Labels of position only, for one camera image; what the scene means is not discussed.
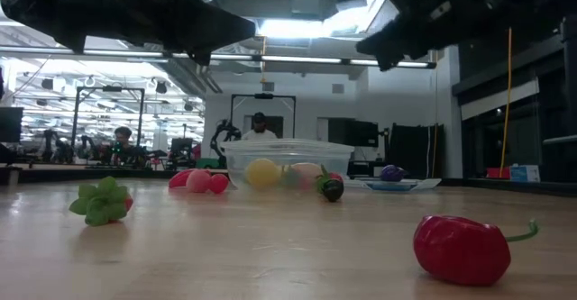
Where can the black rig frame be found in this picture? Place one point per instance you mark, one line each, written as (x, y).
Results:
(108, 88)
(263, 96)

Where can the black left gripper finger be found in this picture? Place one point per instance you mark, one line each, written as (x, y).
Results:
(216, 27)
(199, 57)

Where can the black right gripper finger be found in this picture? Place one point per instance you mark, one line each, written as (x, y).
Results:
(388, 62)
(396, 39)

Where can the yellow toy lemon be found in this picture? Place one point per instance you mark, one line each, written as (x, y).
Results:
(261, 172)

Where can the red toy cherry green stem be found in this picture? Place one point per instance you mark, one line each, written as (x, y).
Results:
(460, 250)

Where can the pink toy peach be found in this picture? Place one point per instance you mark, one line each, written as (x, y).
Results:
(198, 181)

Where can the black background robot arm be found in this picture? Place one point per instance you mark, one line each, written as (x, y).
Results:
(221, 138)

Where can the long ceiling light bar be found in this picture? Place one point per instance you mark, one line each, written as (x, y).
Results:
(297, 59)

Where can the clear lid blue seal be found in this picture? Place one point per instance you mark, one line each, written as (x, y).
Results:
(396, 186)

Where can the green box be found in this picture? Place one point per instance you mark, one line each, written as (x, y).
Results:
(207, 164)

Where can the person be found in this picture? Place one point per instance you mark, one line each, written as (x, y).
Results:
(259, 133)
(121, 149)

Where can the purple toy eggplant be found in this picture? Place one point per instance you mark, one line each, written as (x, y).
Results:
(392, 173)

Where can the black aluminium table frame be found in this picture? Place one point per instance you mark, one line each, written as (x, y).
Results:
(90, 175)

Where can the black toy cherry green stem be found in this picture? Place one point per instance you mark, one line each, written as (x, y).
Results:
(332, 190)

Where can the clear plastic tupperware container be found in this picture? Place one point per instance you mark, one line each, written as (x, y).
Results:
(288, 152)

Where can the black standing panel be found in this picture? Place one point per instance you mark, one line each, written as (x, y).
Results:
(414, 149)

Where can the red toy cherry tomato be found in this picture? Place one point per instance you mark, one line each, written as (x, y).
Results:
(219, 184)

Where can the red plastic bin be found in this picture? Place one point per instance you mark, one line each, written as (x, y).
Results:
(498, 173)

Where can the black computer monitor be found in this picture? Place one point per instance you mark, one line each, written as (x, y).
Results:
(11, 124)
(356, 133)

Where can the blue and white box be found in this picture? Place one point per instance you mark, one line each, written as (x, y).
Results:
(525, 173)

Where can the green toy vegetable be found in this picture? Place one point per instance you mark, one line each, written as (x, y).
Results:
(290, 179)

